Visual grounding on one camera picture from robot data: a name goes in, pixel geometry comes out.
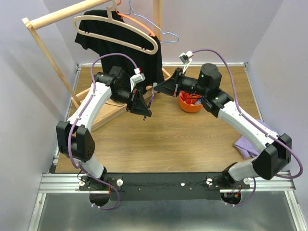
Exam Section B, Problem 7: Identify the purple cloth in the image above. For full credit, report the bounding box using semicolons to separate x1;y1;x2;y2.
234;119;280;160

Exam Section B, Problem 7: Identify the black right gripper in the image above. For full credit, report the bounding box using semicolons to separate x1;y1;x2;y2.
154;68;208;97

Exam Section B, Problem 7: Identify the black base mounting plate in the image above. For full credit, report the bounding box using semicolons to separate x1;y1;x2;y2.
79;172;250;201

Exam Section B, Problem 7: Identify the orange hanger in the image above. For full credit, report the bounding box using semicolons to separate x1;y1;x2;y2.
116;10;156;37

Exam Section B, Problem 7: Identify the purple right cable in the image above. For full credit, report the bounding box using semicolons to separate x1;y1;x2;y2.
191;49;304;207

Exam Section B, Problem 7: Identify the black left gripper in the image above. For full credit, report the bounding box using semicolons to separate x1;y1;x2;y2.
110;86;152;117

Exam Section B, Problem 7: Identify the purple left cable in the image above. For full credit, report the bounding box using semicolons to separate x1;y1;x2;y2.
67;53;142;210

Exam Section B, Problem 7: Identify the small clear pen cap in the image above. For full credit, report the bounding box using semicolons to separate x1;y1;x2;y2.
152;82;157;94

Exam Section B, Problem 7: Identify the wooden clothes rack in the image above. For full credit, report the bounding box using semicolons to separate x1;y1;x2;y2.
22;0;162;131

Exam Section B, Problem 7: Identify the beige plastic hanger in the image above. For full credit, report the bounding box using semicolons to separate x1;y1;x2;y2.
72;0;158;55

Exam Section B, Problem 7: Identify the dark purple pen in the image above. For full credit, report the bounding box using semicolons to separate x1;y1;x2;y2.
143;94;154;121

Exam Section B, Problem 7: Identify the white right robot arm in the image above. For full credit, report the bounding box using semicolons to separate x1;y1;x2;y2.
154;63;292;189

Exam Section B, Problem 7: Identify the black t-shirt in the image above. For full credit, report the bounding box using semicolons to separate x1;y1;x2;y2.
75;20;164;87

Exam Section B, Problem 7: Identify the purple cable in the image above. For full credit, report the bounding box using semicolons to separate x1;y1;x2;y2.
67;53;142;210
191;49;304;207

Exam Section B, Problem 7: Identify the blue wire hanger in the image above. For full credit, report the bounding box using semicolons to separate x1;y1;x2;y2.
125;0;180;44

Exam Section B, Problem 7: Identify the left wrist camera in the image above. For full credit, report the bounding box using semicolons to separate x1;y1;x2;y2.
130;68;145;92

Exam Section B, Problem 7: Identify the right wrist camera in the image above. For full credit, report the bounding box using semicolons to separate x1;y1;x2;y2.
179;51;193;74

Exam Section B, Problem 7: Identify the orange round pen organizer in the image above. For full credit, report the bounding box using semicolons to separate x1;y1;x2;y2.
178;91;203;113

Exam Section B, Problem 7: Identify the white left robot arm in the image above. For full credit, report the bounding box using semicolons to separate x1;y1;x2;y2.
56;66;152;190

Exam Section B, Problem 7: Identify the blue glue stick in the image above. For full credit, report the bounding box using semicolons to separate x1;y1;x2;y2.
194;99;202;105

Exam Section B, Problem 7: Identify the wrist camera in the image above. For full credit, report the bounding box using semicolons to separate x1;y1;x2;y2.
130;68;145;92
179;51;193;74

